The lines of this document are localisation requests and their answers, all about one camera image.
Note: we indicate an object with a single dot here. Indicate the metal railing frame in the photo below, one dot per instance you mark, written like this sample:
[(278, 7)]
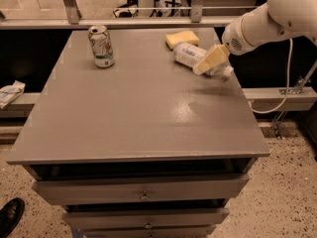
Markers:
[(115, 14)]

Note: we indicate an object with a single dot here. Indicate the green white 7up can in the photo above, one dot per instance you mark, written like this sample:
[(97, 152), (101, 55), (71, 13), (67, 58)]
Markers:
[(100, 42)]

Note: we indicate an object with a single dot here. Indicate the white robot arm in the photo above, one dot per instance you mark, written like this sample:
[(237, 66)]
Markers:
[(273, 21)]

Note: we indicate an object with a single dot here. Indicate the middle grey drawer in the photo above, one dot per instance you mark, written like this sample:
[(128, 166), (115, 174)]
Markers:
[(146, 219)]

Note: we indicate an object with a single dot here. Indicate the grey drawer cabinet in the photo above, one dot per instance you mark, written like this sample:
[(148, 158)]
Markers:
[(145, 116)]

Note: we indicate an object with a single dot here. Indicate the yellow sponge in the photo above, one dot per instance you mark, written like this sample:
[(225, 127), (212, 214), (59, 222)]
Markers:
[(185, 36)]

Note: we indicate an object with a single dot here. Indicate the grey drawer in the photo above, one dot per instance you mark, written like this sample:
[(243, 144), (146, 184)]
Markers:
[(127, 190), (170, 232), (146, 219)]

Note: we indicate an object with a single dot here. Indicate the black leather shoe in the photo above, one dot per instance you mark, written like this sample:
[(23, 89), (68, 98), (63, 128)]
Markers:
[(10, 215)]

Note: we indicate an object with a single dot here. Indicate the white gripper with vent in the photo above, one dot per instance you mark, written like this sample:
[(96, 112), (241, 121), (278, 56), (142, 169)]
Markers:
[(233, 41)]

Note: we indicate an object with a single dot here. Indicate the clear blue-label plastic bottle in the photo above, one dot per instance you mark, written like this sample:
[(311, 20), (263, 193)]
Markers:
[(190, 55)]

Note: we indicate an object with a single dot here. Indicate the bottom grey drawer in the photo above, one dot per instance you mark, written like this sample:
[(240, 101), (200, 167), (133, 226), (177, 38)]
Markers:
[(170, 232)]

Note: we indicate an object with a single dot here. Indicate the top grey drawer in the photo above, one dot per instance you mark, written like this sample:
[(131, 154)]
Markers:
[(127, 190)]

